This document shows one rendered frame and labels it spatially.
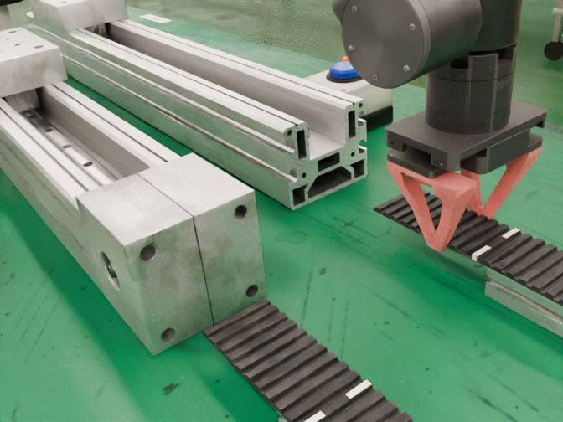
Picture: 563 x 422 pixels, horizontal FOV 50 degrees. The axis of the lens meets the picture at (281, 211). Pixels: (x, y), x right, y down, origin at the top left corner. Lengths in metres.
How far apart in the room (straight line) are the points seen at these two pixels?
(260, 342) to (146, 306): 0.08
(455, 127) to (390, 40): 0.10
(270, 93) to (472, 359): 0.38
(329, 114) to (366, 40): 0.25
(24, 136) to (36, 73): 0.15
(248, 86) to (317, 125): 0.13
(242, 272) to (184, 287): 0.05
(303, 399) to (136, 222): 0.16
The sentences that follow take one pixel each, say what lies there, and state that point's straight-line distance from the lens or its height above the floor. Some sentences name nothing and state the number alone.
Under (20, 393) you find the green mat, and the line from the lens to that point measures 0.46.
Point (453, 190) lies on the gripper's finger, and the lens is 0.41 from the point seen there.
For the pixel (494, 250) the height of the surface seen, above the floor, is 0.81.
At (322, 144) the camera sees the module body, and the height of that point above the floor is 0.82.
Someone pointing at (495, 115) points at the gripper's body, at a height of 0.91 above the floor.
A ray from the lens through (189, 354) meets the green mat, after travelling 0.44.
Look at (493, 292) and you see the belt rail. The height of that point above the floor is 0.79.
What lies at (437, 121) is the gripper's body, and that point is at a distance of 0.43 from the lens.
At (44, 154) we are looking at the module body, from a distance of 0.58.
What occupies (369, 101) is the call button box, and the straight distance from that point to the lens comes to 0.72.
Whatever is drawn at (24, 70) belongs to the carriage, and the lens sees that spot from 0.77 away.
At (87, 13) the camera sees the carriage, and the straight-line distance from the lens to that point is 1.05.
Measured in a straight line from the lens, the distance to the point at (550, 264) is 0.46.
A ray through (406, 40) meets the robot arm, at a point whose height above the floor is 0.98.
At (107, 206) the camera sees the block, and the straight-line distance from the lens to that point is 0.44.
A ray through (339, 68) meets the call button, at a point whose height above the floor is 0.85.
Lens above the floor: 1.08
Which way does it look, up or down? 31 degrees down
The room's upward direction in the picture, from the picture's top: 6 degrees counter-clockwise
